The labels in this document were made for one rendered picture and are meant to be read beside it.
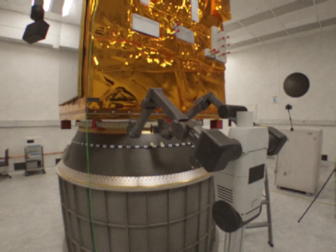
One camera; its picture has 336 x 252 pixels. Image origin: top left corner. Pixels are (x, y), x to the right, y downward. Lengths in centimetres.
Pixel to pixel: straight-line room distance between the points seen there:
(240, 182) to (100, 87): 121
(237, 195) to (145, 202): 103
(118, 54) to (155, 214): 146
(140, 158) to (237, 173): 108
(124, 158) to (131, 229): 66
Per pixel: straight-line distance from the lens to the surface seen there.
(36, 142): 640
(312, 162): 474
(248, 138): 76
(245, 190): 81
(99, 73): 152
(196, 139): 69
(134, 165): 165
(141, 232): 184
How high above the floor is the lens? 176
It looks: 3 degrees down
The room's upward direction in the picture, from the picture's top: straight up
